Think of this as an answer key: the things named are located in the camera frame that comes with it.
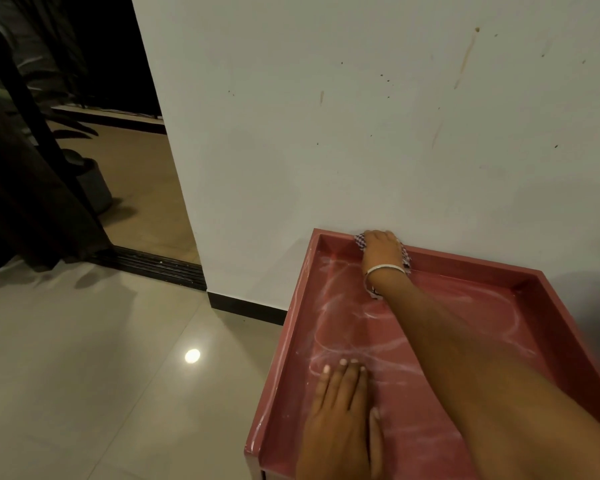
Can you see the person's left hand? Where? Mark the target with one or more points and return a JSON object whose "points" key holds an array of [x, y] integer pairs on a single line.
{"points": [[337, 434]]}

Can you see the person's right hand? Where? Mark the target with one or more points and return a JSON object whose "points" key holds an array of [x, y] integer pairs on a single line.
{"points": [[382, 252]]}

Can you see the person's left middle finger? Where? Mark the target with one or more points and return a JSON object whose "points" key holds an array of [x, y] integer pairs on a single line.
{"points": [[353, 387]]}

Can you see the pink tray table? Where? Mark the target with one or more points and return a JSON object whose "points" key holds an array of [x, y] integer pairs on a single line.
{"points": [[420, 434]]}

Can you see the dark brown curtain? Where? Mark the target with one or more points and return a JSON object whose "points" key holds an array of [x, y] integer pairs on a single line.
{"points": [[15, 194]]}

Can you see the checkered cleaning cloth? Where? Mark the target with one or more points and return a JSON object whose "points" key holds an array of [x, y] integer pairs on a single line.
{"points": [[406, 257]]}

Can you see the silver bangle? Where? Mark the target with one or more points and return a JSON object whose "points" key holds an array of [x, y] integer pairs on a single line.
{"points": [[380, 268]]}

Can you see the person's right forearm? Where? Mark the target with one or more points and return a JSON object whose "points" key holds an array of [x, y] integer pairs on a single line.
{"points": [[480, 374]]}

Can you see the person's right fingers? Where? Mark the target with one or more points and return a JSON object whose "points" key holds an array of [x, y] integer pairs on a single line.
{"points": [[380, 235]]}

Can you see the potted plant in grey pot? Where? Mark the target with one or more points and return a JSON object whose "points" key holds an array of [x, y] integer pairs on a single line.
{"points": [[94, 187]]}

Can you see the black sliding door track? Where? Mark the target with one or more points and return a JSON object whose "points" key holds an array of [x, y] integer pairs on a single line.
{"points": [[155, 267]]}

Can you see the person's left thumb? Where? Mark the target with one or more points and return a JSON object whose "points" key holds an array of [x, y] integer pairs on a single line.
{"points": [[376, 439]]}

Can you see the black skirting board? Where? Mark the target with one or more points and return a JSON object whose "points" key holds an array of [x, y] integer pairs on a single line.
{"points": [[247, 308]]}

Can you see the person's left little finger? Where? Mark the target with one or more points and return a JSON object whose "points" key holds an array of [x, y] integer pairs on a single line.
{"points": [[323, 387]]}

